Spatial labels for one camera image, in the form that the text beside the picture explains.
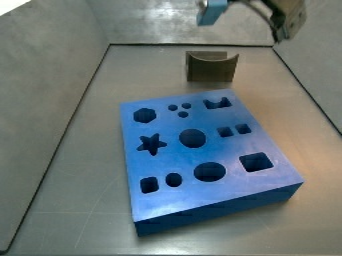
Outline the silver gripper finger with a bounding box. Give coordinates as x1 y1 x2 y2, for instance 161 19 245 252
197 0 209 13

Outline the light blue rectangular block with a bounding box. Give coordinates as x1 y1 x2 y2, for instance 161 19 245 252
197 0 229 26

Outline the blue shape sorting board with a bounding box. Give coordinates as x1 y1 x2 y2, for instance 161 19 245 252
121 89 304 236

